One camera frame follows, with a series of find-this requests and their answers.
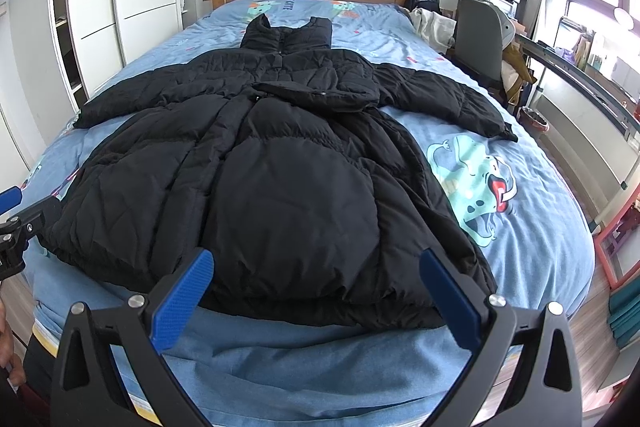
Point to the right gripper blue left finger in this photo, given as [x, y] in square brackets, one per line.
[87, 386]

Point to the red frame board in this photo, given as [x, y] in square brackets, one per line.
[617, 245]

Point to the black puffer coat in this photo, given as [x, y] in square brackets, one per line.
[279, 157]

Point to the long white desk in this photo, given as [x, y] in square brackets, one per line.
[592, 137]

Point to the grey desk chair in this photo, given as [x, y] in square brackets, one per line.
[482, 33]

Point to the black backpack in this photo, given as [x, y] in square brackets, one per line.
[429, 5]

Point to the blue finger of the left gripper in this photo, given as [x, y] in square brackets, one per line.
[10, 198]

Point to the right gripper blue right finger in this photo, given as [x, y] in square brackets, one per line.
[544, 389]

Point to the person's left hand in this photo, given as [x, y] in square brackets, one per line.
[9, 360]

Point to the cream cloth bag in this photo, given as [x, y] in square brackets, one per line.
[435, 29]

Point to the small waste bin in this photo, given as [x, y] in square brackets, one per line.
[532, 120]

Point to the blue cartoon bedsheet bed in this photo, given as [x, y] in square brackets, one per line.
[506, 195]

